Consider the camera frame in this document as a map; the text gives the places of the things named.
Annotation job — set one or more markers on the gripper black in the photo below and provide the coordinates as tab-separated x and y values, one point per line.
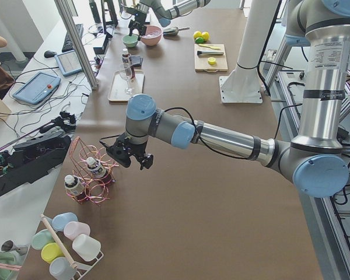
137	16
137	151

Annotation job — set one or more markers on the tea bottle white cap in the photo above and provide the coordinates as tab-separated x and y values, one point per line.
126	58

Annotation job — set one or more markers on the copper wire bottle basket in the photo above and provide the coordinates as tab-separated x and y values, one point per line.
96	190

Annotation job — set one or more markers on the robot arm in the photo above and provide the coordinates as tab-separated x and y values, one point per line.
311	160
164	16

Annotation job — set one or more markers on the green bowl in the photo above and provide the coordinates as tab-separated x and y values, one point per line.
130	41

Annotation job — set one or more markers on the pink bowl with ice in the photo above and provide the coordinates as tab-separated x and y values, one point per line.
152	36

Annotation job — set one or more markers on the black monitor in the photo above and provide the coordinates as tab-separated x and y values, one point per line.
109	17

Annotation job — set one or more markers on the grey folded cloth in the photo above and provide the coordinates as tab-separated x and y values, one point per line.
136	61

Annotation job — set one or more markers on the metal ice scoop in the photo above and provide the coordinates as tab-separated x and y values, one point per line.
173	31

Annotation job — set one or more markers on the wine glass on tray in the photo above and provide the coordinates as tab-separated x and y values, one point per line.
125	73

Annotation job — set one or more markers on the yellow lemon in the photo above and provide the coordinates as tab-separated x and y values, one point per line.
197	34
199	40

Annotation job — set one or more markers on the cream serving tray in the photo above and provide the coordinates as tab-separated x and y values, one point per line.
117	91

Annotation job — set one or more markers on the steel muddler black tip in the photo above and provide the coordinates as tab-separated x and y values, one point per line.
210	53

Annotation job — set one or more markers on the lime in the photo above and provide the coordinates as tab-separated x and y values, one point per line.
205	36

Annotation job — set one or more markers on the blue teach pendant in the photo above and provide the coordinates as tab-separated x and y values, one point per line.
38	88
68	63

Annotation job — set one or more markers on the wooden cutting board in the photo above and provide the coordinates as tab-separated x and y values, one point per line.
201	62

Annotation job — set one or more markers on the yellow plastic knife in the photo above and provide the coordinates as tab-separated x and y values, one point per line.
210	46

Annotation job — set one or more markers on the lemon half slice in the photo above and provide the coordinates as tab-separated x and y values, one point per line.
211	61

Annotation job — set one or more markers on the black computer mouse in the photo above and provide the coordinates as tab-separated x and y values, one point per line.
50	54

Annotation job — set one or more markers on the pink cup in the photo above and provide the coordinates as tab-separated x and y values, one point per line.
73	229

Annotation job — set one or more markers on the white cup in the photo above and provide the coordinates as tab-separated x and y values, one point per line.
86	247

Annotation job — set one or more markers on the blue cup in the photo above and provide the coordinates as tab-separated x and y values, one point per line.
61	220

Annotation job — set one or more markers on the green cup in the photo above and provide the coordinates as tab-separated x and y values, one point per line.
41	239

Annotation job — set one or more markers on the yellow cup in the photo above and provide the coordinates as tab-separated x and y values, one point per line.
50	252

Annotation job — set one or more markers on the grey cup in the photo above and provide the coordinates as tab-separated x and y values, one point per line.
60	269

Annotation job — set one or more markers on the steel jigger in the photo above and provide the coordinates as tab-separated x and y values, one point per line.
9	246

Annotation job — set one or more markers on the aluminium frame post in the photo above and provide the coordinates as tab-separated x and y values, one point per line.
67	18

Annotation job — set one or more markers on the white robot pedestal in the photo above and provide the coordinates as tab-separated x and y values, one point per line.
243	84

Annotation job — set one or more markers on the white wire cup rack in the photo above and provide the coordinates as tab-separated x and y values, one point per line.
82	266

